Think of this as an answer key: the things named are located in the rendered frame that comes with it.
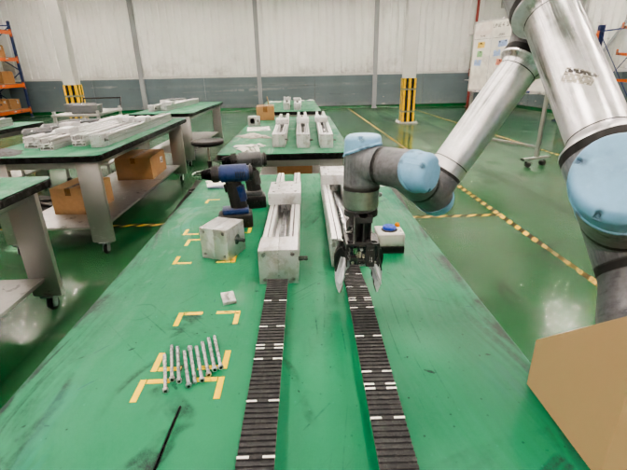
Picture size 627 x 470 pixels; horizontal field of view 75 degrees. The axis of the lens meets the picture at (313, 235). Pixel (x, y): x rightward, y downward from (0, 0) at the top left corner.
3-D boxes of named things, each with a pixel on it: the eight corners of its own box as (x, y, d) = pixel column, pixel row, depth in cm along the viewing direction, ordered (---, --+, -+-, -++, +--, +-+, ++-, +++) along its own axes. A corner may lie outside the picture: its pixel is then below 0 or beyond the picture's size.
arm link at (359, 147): (369, 138, 76) (334, 134, 82) (368, 196, 80) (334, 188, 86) (393, 133, 81) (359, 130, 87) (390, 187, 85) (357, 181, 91)
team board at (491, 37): (451, 151, 695) (464, 21, 624) (474, 148, 712) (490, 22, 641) (523, 168, 565) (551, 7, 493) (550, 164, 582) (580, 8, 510)
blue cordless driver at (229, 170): (257, 228, 145) (252, 165, 136) (199, 231, 142) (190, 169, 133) (256, 220, 152) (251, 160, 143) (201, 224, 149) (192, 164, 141)
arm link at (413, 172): (452, 170, 80) (403, 162, 87) (431, 144, 71) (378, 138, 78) (438, 207, 79) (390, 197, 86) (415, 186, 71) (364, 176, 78)
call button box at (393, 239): (404, 253, 122) (405, 233, 120) (371, 254, 122) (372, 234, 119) (398, 242, 129) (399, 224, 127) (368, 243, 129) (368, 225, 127)
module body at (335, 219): (368, 266, 114) (369, 237, 111) (331, 267, 114) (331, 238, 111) (342, 189, 189) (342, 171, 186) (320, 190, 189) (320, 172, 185)
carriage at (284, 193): (300, 212, 142) (300, 192, 139) (269, 212, 142) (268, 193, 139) (300, 198, 157) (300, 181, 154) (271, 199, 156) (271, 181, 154)
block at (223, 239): (236, 262, 118) (233, 231, 115) (202, 257, 122) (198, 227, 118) (252, 249, 127) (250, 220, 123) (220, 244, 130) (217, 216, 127)
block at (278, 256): (308, 283, 106) (307, 249, 102) (259, 284, 106) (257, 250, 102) (308, 268, 114) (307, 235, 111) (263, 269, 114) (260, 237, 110)
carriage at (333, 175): (348, 190, 165) (349, 173, 163) (321, 191, 165) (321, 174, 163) (344, 181, 180) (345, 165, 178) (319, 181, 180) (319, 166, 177)
